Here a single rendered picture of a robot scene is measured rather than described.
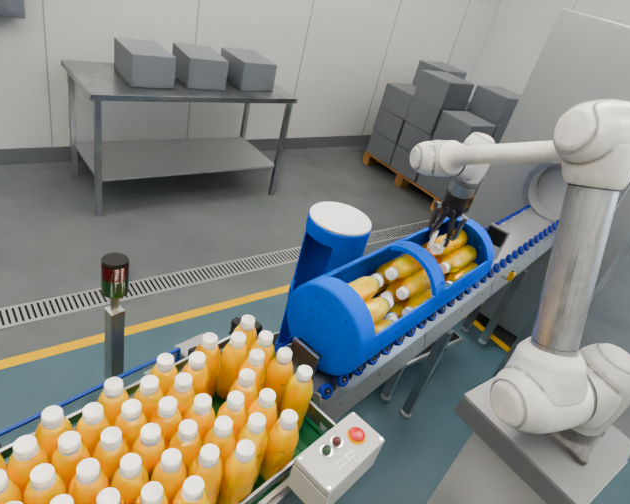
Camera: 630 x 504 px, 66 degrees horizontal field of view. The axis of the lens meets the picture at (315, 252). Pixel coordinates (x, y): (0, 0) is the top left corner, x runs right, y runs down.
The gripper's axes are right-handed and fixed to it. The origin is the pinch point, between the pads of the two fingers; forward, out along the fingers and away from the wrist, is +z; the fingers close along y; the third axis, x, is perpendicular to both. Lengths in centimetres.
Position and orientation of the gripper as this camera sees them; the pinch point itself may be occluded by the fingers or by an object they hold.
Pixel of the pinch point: (437, 242)
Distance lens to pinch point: 181.1
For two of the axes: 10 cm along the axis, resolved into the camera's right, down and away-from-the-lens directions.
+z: -2.3, 8.2, 5.3
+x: -6.7, 2.6, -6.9
